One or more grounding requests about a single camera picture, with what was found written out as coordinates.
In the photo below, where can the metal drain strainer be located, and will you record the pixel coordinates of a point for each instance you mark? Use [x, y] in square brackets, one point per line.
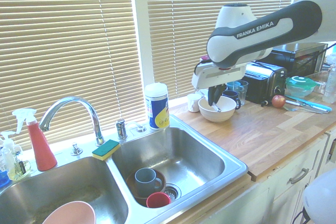
[173, 192]

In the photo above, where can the red spray bottle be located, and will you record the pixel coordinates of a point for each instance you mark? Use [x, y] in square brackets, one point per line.
[40, 150]

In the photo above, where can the green and yellow sponge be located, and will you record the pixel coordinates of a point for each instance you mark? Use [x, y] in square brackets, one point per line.
[106, 148]

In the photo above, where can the white wipes canister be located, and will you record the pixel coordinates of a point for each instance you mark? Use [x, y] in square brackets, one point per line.
[157, 108]

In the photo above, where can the red cup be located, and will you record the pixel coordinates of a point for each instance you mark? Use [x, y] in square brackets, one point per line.
[157, 201]

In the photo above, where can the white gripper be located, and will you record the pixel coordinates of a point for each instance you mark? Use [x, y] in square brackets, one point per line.
[218, 75]

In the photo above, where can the pink bowl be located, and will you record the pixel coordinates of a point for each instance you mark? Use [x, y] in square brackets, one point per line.
[71, 213]

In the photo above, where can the blue liquid bottle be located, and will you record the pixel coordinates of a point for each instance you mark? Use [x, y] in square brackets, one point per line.
[3, 176]

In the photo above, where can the white ceramic bowl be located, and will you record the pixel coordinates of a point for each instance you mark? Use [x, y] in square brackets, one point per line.
[219, 116]

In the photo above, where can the stainless steel double sink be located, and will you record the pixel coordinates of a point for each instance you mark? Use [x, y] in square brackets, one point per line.
[183, 155]

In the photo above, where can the clear plastic tub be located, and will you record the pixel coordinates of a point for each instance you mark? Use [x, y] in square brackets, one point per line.
[321, 82]

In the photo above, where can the dark blue mug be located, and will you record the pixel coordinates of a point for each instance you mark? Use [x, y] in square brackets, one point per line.
[232, 95]

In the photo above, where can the wide beige window blind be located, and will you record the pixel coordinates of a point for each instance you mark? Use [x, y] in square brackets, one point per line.
[65, 51]

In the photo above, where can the clear water bottle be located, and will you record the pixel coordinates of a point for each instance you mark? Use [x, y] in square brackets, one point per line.
[330, 85]

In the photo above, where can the white kitchen cabinet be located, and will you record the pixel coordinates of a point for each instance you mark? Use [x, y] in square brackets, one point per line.
[275, 195]

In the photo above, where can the chrome curved faucet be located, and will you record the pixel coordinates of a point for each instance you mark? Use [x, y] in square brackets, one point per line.
[89, 108]

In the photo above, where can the green lidded glass container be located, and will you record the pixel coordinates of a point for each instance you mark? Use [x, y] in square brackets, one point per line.
[300, 86]

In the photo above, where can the white paper cup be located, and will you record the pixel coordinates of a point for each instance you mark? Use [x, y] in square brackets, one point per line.
[193, 103]

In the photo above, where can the silver serving utensil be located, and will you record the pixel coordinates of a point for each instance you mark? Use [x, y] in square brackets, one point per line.
[291, 108]

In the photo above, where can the medium beige window blind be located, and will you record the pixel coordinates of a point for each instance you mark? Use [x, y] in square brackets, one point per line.
[183, 24]

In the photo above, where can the gray mug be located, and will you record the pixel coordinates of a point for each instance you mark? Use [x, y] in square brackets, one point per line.
[145, 182]

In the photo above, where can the light blue cup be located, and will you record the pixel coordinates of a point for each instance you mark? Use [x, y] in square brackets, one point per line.
[231, 85]

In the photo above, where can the black and silver toaster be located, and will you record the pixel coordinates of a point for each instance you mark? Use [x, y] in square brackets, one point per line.
[265, 82]

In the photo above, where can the red apple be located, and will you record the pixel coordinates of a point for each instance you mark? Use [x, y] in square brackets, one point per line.
[278, 101]

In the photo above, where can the clear pump soap bottle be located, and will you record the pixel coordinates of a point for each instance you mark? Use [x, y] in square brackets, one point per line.
[15, 166]

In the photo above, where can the clear drinking glass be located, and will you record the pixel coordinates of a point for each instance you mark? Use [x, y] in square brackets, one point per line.
[242, 93]

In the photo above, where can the white sink hole cap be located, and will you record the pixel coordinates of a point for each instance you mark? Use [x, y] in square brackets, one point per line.
[140, 129]

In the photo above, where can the brown bowl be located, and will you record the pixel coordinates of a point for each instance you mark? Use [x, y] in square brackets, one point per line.
[161, 180]

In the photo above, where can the chrome sink knob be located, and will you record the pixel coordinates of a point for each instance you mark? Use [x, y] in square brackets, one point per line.
[76, 150]

